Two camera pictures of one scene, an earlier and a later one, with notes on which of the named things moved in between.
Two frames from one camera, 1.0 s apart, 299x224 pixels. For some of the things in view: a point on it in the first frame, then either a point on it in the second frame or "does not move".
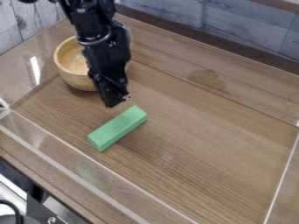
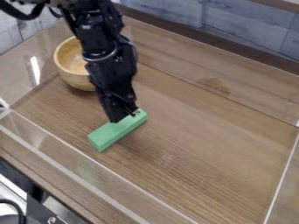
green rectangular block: [117, 127] does not move
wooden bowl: [69, 64] does not move
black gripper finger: [114, 90] -> [120, 106]
